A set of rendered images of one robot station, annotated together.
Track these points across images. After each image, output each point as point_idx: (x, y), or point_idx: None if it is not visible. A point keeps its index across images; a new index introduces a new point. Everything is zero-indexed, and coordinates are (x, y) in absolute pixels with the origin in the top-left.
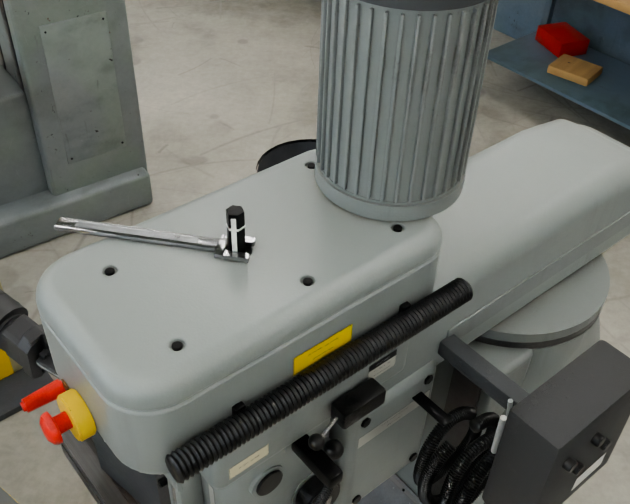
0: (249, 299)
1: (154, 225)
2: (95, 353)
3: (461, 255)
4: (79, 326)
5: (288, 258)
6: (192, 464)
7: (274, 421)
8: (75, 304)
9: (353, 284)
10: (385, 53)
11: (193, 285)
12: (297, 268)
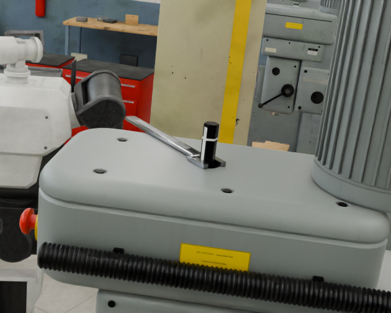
0: (174, 178)
1: (178, 138)
2: (57, 155)
3: None
4: (69, 145)
5: (233, 179)
6: (51, 254)
7: (131, 274)
8: (82, 140)
9: (259, 209)
10: (359, 23)
11: (154, 161)
12: (230, 184)
